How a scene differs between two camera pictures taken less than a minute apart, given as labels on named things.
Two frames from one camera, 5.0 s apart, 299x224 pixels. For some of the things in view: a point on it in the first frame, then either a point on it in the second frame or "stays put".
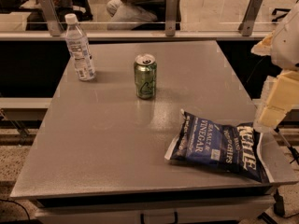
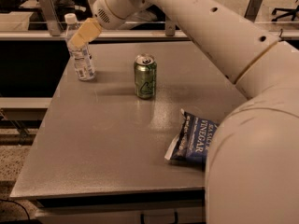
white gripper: [288, 46] -> [100, 8]
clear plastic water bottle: [78, 48] stays put
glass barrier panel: [145, 8] stays put
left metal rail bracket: [51, 13] stays put
